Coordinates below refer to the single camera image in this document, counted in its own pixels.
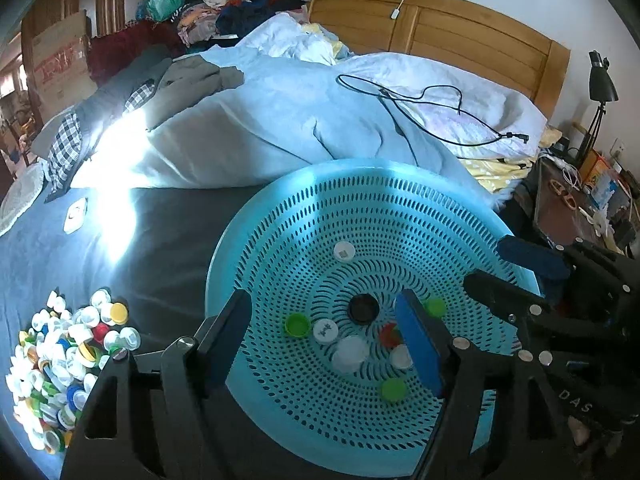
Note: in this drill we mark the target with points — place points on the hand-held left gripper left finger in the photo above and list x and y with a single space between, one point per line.
227 340

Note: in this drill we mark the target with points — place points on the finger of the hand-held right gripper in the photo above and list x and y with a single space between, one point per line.
530 259
500 296

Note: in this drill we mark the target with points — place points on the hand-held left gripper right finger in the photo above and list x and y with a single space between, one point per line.
420 345

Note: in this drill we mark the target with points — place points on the small white bottle cap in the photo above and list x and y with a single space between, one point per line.
401 356

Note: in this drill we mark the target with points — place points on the red bottle cap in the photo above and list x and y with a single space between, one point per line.
390 335

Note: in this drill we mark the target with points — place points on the green bottle cap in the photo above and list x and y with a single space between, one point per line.
296 324
393 390
434 306

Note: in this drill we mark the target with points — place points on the black bottle cap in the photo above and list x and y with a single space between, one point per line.
363 307

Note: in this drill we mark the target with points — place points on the large white bottle cap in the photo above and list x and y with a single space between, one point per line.
351 353

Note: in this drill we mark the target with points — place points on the white printed bottle cap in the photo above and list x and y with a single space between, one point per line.
325 331

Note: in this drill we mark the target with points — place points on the white labelled bottle cap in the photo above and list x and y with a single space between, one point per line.
344 251

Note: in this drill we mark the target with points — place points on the teal perforated plastic basket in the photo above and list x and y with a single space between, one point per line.
300 240

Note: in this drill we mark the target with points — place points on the pile of plastic bottle caps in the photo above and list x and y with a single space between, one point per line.
60 350

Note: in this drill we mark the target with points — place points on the dark wooden nightstand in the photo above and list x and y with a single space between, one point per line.
555 205

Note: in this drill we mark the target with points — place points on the yellow dotted sheet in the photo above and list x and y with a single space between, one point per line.
490 170

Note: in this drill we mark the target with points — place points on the orange box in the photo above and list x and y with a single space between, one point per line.
597 167

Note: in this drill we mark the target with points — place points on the dark grey bed sheet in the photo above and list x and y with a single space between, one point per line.
160 240

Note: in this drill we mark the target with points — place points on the white pillow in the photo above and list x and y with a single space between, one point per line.
475 90

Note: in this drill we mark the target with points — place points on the black desk lamp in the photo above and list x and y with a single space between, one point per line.
602 85

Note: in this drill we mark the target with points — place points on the small white packet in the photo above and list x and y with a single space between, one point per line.
75 216

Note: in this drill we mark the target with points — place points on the light blue duvet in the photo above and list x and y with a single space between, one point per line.
300 125

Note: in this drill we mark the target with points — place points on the wooden headboard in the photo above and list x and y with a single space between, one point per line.
450 25

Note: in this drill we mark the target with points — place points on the round white lace mat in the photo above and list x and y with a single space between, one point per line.
20 195

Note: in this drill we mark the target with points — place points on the grey jacket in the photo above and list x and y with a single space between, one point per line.
190 80

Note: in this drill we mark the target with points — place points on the dark red blanket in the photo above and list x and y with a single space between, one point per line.
125 42

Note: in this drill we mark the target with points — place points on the cardboard box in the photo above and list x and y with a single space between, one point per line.
60 70

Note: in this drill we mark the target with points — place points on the heap of clothes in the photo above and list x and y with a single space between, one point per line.
250 7

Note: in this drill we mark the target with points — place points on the teal plastic bag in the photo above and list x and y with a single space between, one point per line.
165 2

